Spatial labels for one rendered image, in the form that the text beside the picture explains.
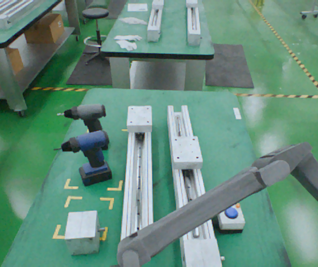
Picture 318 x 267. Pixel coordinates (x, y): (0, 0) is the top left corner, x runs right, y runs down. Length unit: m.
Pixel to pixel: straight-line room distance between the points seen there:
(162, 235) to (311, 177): 0.38
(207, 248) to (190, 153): 0.40
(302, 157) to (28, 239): 0.87
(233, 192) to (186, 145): 0.51
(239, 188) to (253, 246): 0.39
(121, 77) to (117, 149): 1.33
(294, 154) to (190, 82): 1.92
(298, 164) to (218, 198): 0.21
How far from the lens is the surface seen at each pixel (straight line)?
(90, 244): 0.93
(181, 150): 1.10
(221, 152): 1.33
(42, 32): 4.46
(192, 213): 0.63
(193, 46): 2.52
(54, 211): 1.11
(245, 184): 0.67
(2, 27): 3.16
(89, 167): 1.14
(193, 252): 0.85
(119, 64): 2.52
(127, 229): 0.90
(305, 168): 0.74
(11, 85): 3.08
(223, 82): 3.74
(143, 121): 1.27
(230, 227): 0.99
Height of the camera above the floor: 1.60
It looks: 43 degrees down
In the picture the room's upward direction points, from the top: 1 degrees clockwise
